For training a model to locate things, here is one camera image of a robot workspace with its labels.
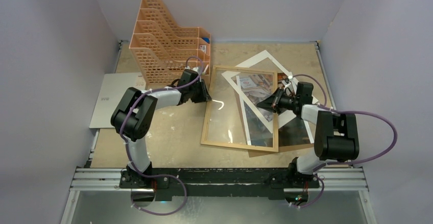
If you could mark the transparent acrylic sheet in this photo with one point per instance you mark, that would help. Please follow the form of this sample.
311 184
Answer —
230 114

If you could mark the blue item in organizer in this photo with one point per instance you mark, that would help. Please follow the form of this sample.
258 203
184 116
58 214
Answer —
207 40

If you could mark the grey booklet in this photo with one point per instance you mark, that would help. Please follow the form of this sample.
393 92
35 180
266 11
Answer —
112 90

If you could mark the printed photo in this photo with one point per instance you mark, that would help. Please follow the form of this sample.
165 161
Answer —
255 121

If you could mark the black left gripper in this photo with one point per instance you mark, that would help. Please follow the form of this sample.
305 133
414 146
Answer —
204 96

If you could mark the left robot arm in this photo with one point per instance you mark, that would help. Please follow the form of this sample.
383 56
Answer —
133 115

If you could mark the wooden picture frame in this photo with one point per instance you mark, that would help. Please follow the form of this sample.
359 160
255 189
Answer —
240 146

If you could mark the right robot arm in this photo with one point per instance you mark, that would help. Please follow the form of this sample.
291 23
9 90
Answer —
336 137

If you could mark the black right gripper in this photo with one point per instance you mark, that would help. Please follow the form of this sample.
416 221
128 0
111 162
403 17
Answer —
277 101

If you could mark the orange plastic file organizer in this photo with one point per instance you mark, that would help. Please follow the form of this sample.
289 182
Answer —
162 48

